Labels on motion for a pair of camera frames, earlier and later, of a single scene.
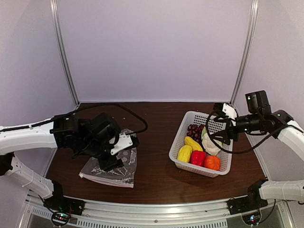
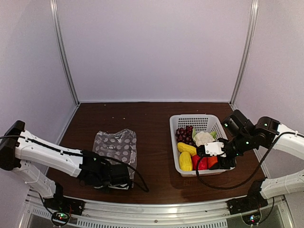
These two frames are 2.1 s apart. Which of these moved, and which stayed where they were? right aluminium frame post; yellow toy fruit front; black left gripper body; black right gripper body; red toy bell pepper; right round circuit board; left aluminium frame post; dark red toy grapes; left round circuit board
Moved: yellow toy fruit front; dark red toy grapes; black right gripper body; red toy bell pepper; black left gripper body
Stayed: right aluminium frame post; right round circuit board; left aluminium frame post; left round circuit board
